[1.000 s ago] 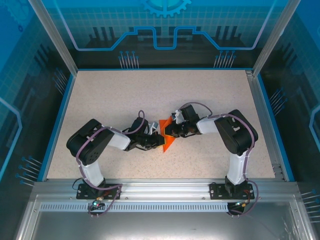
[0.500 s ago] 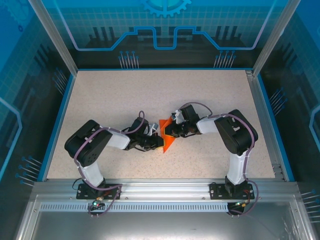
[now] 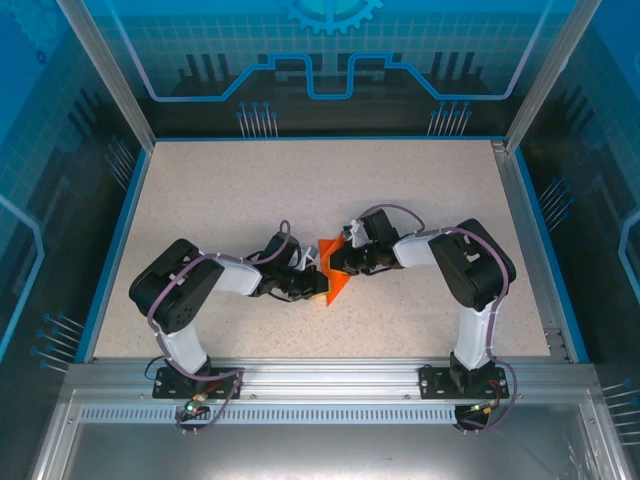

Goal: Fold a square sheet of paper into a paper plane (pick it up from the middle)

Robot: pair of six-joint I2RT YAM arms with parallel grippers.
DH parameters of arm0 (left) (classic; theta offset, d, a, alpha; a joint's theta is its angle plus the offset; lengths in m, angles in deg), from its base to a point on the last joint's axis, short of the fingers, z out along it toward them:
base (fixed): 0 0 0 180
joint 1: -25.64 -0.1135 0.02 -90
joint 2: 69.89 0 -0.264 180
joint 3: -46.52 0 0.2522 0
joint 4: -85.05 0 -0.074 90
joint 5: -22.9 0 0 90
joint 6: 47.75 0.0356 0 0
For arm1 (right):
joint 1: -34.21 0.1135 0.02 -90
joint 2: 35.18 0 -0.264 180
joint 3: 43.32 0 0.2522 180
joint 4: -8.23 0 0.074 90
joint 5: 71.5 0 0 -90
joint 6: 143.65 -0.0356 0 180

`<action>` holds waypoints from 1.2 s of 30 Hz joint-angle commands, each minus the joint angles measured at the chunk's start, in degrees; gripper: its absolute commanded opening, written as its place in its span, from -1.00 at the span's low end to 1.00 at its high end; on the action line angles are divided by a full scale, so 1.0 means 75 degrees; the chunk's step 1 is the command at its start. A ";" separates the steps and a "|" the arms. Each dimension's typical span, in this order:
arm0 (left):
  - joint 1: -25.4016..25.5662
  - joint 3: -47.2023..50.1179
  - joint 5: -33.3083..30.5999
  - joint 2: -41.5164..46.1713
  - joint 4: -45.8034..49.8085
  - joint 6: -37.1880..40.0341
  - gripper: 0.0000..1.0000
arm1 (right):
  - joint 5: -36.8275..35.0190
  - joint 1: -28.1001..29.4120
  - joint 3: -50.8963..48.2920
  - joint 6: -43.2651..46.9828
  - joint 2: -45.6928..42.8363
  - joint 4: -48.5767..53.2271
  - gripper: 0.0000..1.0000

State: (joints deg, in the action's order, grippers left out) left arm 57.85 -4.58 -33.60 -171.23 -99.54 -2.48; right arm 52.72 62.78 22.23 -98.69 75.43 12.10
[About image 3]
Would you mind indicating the grey metal tray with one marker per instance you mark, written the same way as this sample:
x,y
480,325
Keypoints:
x,y
325,450

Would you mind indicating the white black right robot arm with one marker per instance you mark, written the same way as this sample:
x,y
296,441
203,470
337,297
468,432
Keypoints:
x,y
415,252

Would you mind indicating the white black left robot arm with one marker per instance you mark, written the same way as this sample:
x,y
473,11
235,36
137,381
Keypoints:
x,y
235,277

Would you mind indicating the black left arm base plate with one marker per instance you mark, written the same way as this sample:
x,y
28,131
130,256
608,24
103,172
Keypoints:
x,y
165,390

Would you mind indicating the orange paper sheet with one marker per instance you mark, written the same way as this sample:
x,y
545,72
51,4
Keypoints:
x,y
337,290

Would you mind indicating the aluminium side rail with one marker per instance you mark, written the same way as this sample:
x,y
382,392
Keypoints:
x,y
520,210

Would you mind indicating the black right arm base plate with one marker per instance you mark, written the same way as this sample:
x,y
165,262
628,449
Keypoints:
x,y
432,382

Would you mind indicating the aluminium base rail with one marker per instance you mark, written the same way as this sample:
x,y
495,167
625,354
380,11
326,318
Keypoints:
x,y
330,380

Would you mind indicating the aluminium frame post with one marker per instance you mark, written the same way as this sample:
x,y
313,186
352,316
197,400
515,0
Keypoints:
x,y
107,75
550,75

